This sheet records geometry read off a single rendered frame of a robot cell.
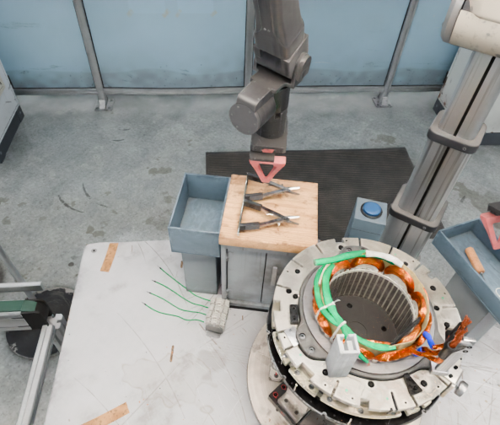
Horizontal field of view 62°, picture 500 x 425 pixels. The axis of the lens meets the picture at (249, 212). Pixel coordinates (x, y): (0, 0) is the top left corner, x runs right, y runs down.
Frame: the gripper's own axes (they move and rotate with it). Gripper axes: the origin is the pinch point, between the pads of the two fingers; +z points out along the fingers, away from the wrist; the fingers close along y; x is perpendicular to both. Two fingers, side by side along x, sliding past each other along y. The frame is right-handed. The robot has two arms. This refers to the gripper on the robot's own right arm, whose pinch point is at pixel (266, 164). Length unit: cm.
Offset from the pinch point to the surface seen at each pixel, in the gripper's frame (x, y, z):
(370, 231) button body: 25.0, 2.8, 15.0
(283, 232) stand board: 4.7, 10.3, 8.7
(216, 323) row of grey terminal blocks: -8.5, 19.6, 33.4
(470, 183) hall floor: 126, -128, 116
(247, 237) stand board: -2.6, 12.5, 8.7
